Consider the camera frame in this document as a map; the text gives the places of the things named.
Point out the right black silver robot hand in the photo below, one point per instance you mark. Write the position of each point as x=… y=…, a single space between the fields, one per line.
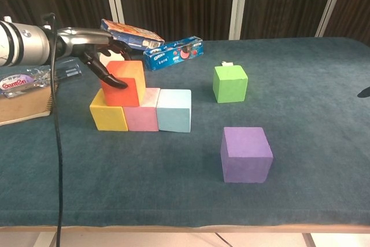
x=365 y=92

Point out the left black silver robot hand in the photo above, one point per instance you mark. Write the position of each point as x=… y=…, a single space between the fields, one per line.
x=84 y=40

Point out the orange foam cube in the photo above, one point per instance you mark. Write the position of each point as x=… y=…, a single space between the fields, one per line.
x=124 y=96

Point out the yellow foam cube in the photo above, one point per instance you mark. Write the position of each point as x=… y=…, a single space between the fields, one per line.
x=108 y=118

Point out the pink foam cube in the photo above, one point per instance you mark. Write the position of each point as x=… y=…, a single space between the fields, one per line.
x=141 y=118

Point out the light blue foam cube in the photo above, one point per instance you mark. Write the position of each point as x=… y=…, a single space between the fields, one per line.
x=173 y=114

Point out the purple foam cube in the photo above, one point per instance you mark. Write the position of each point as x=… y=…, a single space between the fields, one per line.
x=245 y=157

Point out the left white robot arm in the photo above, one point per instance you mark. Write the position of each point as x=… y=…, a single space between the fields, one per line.
x=26 y=43

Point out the yellow-green canister white lid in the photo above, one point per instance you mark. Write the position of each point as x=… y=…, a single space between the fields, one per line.
x=115 y=56

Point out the orange blue cracker box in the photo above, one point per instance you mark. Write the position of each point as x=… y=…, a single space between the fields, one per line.
x=136 y=37

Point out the clear plastic water bottle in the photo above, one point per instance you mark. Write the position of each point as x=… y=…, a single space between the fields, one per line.
x=17 y=83

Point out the blue Oreo cookie box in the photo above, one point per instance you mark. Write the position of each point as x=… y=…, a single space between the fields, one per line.
x=170 y=56

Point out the brown spiral notebook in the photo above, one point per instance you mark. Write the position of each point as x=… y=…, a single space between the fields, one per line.
x=23 y=108

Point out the green foam cube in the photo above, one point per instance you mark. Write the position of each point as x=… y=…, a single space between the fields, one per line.
x=229 y=85

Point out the small white paper scrap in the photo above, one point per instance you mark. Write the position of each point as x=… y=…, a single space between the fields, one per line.
x=227 y=64

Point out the dark teal table cloth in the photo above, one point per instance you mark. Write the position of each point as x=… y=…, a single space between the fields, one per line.
x=144 y=186

